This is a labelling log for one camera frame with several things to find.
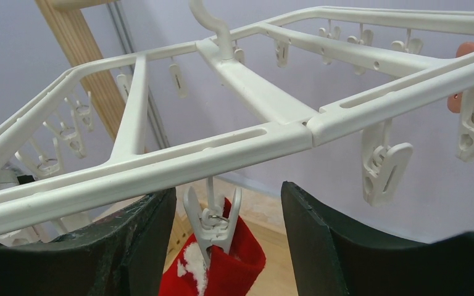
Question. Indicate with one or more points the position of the wooden hanger stand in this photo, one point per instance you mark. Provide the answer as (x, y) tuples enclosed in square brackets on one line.
[(81, 50)]

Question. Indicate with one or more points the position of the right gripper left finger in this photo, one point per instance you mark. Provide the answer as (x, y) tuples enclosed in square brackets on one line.
[(121, 254)]

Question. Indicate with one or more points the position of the red santa sock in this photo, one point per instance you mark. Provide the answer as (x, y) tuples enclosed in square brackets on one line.
[(228, 274)]

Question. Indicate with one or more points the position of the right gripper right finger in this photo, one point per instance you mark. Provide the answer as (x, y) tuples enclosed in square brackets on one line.
[(334, 254)]

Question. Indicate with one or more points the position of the white clip drying hanger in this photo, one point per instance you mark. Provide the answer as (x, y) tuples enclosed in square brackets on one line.
[(367, 105)]

